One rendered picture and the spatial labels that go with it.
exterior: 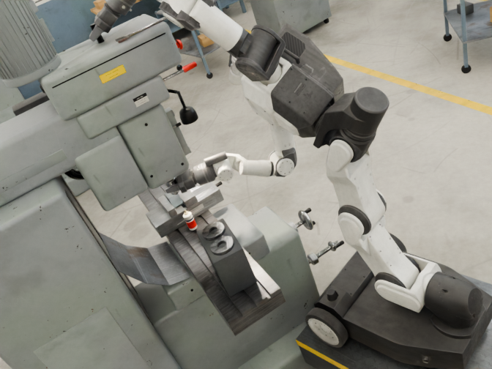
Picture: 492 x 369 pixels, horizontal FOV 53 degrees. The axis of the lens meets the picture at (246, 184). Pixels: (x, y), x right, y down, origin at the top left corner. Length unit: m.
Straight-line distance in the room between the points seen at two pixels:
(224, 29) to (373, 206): 0.86
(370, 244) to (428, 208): 1.51
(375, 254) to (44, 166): 1.29
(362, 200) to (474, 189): 1.81
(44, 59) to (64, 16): 6.69
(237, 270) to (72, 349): 0.72
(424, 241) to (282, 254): 1.17
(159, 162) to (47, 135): 0.42
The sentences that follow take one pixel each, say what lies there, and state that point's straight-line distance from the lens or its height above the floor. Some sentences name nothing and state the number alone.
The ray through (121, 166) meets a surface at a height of 1.49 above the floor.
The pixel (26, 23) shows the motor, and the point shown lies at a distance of 1.75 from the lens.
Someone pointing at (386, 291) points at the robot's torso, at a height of 0.70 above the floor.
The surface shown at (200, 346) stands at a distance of 2.46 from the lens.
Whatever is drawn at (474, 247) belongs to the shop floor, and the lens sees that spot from 3.23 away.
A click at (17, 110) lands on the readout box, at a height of 1.72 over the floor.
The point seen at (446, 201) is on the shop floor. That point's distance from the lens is 3.53.
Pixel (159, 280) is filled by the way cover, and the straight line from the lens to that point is 2.17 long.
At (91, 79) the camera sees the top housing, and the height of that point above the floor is 1.82.
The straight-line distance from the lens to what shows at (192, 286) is 2.21.
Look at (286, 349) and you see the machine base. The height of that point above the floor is 0.20.
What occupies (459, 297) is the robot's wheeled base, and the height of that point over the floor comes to 0.74.
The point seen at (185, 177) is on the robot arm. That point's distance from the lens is 2.08.
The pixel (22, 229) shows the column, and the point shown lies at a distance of 1.80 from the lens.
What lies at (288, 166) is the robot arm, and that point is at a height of 1.15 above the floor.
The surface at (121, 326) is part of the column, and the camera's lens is 2.12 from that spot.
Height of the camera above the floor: 2.32
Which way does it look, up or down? 34 degrees down
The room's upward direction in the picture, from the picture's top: 21 degrees counter-clockwise
